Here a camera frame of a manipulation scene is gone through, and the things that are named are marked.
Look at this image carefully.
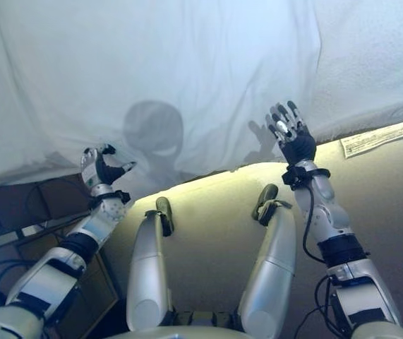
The white duvet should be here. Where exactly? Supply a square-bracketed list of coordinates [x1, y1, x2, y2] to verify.
[0, 0, 325, 189]

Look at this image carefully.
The silver robot torso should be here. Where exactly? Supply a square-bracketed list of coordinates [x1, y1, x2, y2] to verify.
[126, 310, 252, 339]

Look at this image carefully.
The white printed label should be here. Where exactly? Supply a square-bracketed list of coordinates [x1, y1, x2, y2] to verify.
[339, 118, 403, 159]

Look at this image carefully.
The silver left robot leg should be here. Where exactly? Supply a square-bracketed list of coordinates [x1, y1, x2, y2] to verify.
[125, 196, 174, 333]

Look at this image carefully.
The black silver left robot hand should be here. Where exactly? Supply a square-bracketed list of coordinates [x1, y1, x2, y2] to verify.
[80, 143, 138, 188]

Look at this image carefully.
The silver right robot leg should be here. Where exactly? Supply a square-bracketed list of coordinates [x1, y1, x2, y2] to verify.
[237, 183, 298, 333]

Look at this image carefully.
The silver robot leg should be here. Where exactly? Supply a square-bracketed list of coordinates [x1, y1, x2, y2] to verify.
[237, 183, 298, 333]
[125, 196, 174, 333]

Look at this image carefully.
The brown wooden nightstand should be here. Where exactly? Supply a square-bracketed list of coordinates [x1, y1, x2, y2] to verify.
[0, 211, 121, 339]

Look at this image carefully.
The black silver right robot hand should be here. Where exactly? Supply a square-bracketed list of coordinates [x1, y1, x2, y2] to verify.
[264, 100, 318, 166]

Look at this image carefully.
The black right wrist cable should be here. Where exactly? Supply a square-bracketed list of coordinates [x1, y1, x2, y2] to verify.
[301, 186, 325, 264]

